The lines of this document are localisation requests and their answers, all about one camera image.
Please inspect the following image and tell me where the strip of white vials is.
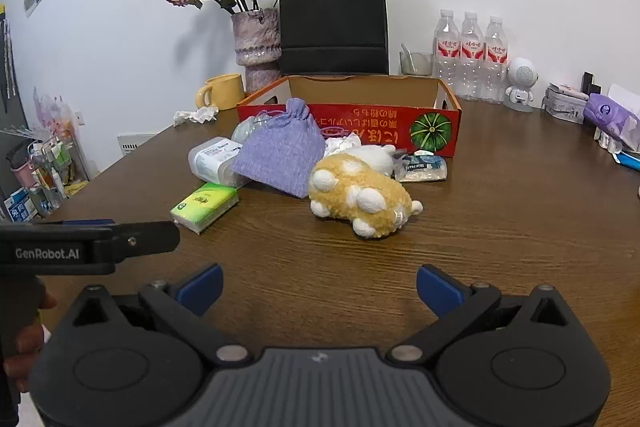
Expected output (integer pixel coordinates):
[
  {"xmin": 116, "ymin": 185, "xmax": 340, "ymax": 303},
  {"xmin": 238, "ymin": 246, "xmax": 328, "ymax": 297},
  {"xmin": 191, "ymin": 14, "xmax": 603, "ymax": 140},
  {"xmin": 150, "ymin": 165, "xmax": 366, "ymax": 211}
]
[{"xmin": 594, "ymin": 127, "xmax": 626, "ymax": 154}]

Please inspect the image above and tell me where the purple tissue packet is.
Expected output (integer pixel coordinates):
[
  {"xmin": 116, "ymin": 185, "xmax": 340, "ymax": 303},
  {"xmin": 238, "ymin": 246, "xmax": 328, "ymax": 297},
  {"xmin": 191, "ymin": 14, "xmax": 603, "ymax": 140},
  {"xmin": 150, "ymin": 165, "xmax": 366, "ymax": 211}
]
[{"xmin": 583, "ymin": 93, "xmax": 640, "ymax": 138}]

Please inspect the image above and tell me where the crumpled white wrapper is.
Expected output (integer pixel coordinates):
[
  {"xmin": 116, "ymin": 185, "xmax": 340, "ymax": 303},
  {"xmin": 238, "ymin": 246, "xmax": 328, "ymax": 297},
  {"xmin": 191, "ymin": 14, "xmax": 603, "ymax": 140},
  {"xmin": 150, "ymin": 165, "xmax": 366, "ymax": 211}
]
[{"xmin": 324, "ymin": 132, "xmax": 362, "ymax": 156}]

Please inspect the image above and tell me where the yellow and white plush toy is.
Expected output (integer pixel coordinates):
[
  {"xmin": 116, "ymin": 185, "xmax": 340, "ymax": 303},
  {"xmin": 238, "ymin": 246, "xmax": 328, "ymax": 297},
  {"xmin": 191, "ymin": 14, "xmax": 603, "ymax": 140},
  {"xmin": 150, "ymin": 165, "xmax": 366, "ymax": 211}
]
[{"xmin": 307, "ymin": 145, "xmax": 424, "ymax": 240}]

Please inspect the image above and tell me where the clear snack packet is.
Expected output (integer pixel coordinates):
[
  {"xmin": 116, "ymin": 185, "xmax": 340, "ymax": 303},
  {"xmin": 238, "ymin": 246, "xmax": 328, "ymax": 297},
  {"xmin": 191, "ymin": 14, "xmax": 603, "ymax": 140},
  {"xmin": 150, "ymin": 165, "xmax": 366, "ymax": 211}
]
[{"xmin": 395, "ymin": 150, "xmax": 448, "ymax": 182}]

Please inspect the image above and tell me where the small pink case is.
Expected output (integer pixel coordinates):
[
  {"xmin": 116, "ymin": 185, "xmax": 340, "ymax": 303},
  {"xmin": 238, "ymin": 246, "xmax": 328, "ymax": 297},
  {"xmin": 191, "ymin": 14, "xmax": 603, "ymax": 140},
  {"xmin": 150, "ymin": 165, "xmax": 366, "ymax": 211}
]
[{"xmin": 547, "ymin": 83, "xmax": 590, "ymax": 101}]

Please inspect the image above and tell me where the person's left hand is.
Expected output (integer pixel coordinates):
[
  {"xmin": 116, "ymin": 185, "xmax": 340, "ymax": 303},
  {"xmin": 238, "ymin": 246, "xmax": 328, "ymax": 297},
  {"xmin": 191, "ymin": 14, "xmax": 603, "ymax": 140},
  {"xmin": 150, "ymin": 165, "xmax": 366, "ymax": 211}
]
[{"xmin": 0, "ymin": 279, "xmax": 58, "ymax": 380}]

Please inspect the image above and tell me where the blue and white packet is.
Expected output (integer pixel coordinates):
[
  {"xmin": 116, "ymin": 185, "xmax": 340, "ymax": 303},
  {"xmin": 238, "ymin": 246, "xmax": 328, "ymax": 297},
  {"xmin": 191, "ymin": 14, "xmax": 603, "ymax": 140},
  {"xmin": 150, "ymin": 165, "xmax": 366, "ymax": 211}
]
[{"xmin": 612, "ymin": 149, "xmax": 640, "ymax": 171}]

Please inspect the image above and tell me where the clear water bottle red label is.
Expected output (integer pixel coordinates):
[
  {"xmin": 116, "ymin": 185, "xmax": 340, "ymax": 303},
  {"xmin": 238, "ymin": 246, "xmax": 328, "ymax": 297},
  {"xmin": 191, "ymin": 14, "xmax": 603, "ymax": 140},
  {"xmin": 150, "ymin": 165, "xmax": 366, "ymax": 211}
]
[
  {"xmin": 481, "ymin": 16, "xmax": 510, "ymax": 104},
  {"xmin": 459, "ymin": 12, "xmax": 486, "ymax": 100},
  {"xmin": 433, "ymin": 9, "xmax": 461, "ymax": 96}
]

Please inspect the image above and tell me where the clear plastic bag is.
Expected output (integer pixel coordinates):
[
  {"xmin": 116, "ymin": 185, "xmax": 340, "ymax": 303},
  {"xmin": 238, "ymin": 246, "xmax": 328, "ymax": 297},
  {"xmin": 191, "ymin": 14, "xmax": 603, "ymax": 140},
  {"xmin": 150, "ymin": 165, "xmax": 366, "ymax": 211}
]
[{"xmin": 231, "ymin": 111, "xmax": 291, "ymax": 144}]

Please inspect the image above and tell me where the mottled purple ceramic vase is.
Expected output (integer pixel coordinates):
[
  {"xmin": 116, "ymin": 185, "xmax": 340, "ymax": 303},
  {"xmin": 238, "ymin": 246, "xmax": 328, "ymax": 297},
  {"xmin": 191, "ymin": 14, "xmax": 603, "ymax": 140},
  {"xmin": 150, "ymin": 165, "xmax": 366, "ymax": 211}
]
[{"xmin": 231, "ymin": 8, "xmax": 282, "ymax": 94}]

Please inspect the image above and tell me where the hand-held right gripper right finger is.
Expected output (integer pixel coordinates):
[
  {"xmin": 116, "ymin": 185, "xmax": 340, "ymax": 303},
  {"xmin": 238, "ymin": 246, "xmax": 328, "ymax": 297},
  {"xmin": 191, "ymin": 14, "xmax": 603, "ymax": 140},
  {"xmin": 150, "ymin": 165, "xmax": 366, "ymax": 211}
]
[{"xmin": 389, "ymin": 265, "xmax": 570, "ymax": 365}]

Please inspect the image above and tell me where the blue and white carton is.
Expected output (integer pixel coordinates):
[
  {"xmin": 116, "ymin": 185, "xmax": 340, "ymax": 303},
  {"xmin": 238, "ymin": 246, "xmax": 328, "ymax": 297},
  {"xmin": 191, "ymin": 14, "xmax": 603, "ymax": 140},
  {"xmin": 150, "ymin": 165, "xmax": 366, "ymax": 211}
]
[{"xmin": 2, "ymin": 187, "xmax": 40, "ymax": 223}]

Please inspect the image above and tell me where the red and orange cardboard box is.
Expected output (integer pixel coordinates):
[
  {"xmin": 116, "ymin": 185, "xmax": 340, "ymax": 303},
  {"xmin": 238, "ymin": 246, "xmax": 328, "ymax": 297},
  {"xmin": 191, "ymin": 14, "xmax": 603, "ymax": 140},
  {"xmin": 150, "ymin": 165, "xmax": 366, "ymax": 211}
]
[{"xmin": 236, "ymin": 75, "xmax": 462, "ymax": 158}]

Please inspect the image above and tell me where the yellow mug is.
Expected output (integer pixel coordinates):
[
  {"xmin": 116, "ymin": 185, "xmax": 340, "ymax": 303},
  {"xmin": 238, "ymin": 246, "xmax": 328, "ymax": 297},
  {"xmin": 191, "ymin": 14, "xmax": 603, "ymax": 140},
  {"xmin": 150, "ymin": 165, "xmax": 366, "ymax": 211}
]
[{"xmin": 195, "ymin": 74, "xmax": 246, "ymax": 112}]

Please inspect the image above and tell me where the crumpled white tissue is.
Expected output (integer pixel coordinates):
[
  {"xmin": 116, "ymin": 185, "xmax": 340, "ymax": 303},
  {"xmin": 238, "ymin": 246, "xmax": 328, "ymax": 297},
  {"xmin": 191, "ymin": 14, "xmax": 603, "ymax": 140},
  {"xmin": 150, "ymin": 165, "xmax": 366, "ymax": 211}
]
[{"xmin": 173, "ymin": 106, "xmax": 219, "ymax": 126}]

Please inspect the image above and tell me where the white wall vent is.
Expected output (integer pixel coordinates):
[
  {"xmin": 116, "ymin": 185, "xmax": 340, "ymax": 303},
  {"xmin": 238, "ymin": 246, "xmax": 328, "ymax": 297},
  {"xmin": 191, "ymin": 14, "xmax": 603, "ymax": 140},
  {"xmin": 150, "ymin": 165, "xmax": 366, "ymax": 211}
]
[{"xmin": 116, "ymin": 133, "xmax": 158, "ymax": 156}]

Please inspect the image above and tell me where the purple drawstring pouch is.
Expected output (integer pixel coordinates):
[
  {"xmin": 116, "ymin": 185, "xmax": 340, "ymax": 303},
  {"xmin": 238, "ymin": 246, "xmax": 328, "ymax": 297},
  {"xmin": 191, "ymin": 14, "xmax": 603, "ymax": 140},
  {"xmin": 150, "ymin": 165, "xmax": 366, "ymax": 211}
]
[{"xmin": 231, "ymin": 98, "xmax": 326, "ymax": 198}]

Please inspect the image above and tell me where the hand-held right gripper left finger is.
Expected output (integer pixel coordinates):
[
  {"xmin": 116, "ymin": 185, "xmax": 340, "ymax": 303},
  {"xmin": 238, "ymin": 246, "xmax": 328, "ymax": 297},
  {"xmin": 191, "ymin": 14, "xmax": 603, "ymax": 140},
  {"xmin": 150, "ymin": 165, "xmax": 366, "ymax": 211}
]
[{"xmin": 70, "ymin": 263, "xmax": 253, "ymax": 365}]

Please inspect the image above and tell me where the wire storage rack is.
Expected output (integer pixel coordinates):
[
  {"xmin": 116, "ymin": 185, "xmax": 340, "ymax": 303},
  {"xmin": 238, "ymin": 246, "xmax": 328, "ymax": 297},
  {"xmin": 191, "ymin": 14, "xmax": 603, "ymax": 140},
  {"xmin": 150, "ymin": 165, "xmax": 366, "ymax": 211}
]
[{"xmin": 0, "ymin": 87, "xmax": 92, "ymax": 224}]

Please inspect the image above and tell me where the white robot figure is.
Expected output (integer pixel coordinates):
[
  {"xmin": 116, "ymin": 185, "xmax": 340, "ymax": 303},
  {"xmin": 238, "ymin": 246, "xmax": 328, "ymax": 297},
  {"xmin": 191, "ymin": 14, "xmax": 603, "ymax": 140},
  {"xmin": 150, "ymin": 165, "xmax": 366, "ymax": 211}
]
[{"xmin": 504, "ymin": 57, "xmax": 540, "ymax": 112}]

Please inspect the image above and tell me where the clear glass cup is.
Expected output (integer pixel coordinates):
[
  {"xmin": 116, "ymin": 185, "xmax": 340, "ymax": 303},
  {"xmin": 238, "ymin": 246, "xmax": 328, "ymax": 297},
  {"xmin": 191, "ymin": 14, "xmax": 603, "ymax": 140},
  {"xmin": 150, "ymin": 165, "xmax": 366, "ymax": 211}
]
[{"xmin": 399, "ymin": 52, "xmax": 434, "ymax": 76}]

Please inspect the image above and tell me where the green tissue packet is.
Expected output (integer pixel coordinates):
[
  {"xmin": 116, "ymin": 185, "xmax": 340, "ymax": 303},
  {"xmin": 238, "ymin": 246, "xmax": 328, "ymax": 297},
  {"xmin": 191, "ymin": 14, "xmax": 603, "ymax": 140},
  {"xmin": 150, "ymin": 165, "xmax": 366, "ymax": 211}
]
[{"xmin": 170, "ymin": 183, "xmax": 239, "ymax": 235}]

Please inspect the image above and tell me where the white paper sheet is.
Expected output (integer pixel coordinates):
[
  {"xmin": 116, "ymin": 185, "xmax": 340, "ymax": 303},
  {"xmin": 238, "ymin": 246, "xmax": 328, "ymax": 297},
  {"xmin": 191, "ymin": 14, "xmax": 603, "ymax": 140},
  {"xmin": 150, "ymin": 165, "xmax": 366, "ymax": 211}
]
[{"xmin": 607, "ymin": 84, "xmax": 640, "ymax": 114}]

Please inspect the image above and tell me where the white plastic wipes container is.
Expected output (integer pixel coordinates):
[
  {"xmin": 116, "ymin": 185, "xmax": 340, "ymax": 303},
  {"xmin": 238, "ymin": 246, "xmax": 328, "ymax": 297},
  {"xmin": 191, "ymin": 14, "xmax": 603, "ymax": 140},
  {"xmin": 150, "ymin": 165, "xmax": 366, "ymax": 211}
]
[{"xmin": 188, "ymin": 137, "xmax": 251, "ymax": 186}]

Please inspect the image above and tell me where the pink plastic cup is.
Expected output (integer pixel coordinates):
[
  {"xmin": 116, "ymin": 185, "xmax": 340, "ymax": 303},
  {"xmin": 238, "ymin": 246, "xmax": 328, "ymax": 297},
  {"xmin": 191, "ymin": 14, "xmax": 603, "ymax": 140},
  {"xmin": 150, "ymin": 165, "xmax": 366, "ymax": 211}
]
[{"xmin": 9, "ymin": 151, "xmax": 37, "ymax": 188}]

